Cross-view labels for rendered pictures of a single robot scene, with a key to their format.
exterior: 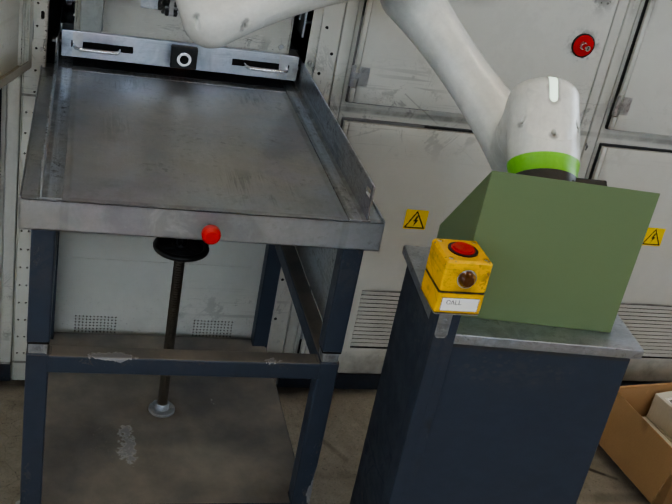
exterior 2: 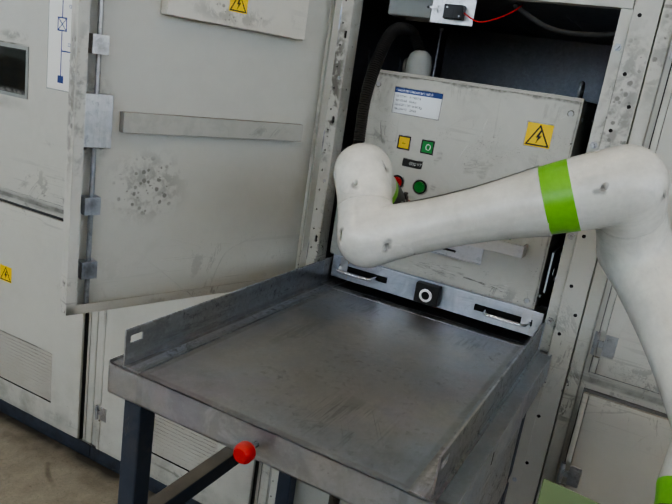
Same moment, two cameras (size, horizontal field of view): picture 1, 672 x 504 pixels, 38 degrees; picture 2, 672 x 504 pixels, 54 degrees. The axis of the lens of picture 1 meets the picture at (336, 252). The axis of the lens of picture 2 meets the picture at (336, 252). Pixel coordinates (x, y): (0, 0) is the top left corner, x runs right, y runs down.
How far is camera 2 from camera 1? 1.01 m
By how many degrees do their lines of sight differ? 42
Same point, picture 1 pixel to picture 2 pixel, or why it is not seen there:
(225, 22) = (365, 239)
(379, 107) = (631, 387)
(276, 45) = (521, 298)
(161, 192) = (240, 394)
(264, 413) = not seen: outside the picture
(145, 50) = (396, 282)
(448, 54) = (653, 322)
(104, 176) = (212, 366)
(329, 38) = (573, 298)
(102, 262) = not seen: hidden behind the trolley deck
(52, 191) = (141, 364)
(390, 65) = not seen: hidden behind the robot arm
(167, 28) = (419, 265)
